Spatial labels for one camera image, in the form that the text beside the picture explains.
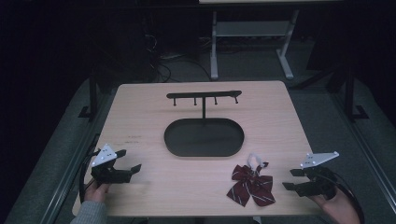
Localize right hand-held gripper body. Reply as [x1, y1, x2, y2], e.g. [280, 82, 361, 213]
[294, 150, 340, 201]

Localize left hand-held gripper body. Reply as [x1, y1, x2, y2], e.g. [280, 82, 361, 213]
[90, 143, 133, 189]

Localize dark red striped bow tie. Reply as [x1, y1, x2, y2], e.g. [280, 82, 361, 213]
[226, 151, 276, 208]

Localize black hook rack with tray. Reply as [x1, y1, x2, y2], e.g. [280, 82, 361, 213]
[163, 90, 246, 159]

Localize person's left hand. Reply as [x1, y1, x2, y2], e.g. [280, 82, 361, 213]
[83, 181, 110, 203]

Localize person's right hand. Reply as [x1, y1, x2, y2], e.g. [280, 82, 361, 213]
[308, 186, 361, 224]

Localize black metal stand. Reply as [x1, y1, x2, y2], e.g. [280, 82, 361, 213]
[344, 66, 371, 123]
[78, 73, 100, 121]

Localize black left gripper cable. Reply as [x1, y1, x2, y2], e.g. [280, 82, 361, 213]
[78, 133, 102, 203]

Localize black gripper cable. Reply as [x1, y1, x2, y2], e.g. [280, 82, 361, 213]
[323, 171, 366, 224]
[78, 133, 102, 203]

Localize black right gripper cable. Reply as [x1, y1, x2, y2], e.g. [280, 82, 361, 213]
[323, 171, 366, 224]

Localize black floor cables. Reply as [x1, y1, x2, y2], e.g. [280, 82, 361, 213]
[146, 34, 213, 84]

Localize white metal desk frame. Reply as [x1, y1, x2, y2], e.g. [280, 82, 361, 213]
[209, 8, 301, 81]

